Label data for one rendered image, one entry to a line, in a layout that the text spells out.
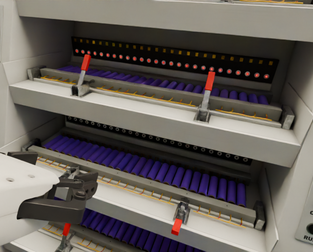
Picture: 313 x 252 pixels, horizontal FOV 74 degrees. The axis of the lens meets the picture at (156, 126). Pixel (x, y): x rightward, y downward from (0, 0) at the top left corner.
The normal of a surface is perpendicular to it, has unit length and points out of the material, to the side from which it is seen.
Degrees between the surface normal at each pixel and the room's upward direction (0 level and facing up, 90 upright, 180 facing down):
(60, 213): 80
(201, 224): 21
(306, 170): 90
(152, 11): 111
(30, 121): 90
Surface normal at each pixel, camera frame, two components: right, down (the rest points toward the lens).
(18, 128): 0.94, 0.21
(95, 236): 0.06, -0.87
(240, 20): -0.33, 0.44
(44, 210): 0.27, 0.03
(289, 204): -0.29, 0.11
